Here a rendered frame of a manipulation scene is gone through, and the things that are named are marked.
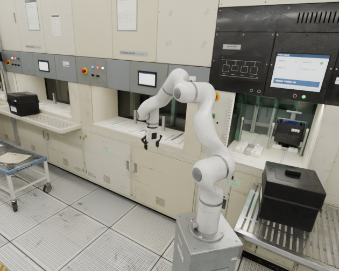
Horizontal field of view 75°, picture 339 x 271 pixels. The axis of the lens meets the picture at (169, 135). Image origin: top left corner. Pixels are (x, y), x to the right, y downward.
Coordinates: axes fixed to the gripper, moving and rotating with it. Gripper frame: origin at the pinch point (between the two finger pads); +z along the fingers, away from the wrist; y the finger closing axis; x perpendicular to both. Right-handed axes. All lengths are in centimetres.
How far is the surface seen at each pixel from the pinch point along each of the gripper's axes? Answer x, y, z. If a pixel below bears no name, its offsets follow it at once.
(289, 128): -35, 121, -7
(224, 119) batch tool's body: -15, 56, -18
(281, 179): -74, 40, 0
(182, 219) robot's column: -48, -7, 25
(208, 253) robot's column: -71, -9, 28
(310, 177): -81, 58, 0
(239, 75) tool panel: -21, 58, -52
